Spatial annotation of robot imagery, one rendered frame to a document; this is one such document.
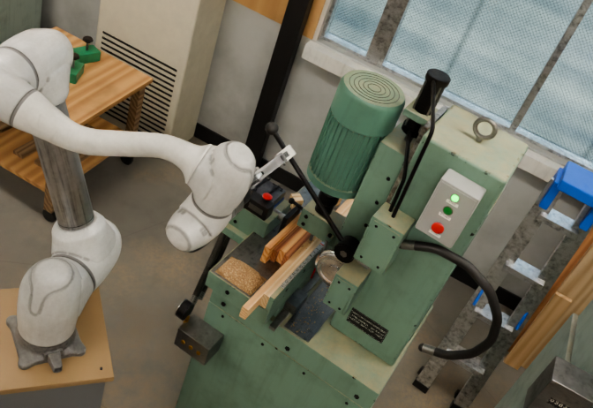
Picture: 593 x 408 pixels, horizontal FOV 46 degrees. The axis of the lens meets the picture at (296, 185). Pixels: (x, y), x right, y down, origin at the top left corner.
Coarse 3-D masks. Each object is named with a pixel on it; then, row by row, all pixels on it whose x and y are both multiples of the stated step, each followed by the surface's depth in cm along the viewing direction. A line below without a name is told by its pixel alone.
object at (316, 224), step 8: (312, 200) 205; (304, 208) 202; (312, 208) 203; (304, 216) 202; (312, 216) 201; (320, 216) 201; (336, 216) 203; (344, 216) 204; (304, 224) 204; (312, 224) 203; (320, 224) 201; (328, 224) 200; (336, 224) 200; (312, 232) 204; (320, 232) 202
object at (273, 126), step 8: (272, 128) 179; (280, 144) 181; (296, 168) 182; (304, 176) 183; (304, 184) 183; (312, 192) 183; (320, 208) 184; (328, 216) 184; (336, 232) 185; (344, 240) 184; (352, 240) 185; (336, 248) 184; (344, 248) 183; (352, 248) 183; (336, 256) 186; (344, 256) 184; (352, 256) 183; (360, 264) 185
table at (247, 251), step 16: (304, 192) 235; (336, 208) 233; (240, 240) 215; (256, 240) 211; (240, 256) 204; (256, 256) 206; (208, 272) 196; (272, 272) 202; (224, 288) 196; (240, 304) 196
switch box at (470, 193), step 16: (448, 176) 160; (448, 192) 159; (464, 192) 157; (480, 192) 159; (432, 208) 163; (464, 208) 159; (416, 224) 168; (448, 224) 163; (464, 224) 161; (448, 240) 165
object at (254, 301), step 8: (352, 200) 232; (344, 208) 228; (296, 256) 205; (288, 264) 201; (280, 272) 198; (272, 280) 195; (264, 288) 192; (256, 296) 189; (248, 304) 186; (256, 304) 188; (240, 312) 186; (248, 312) 185
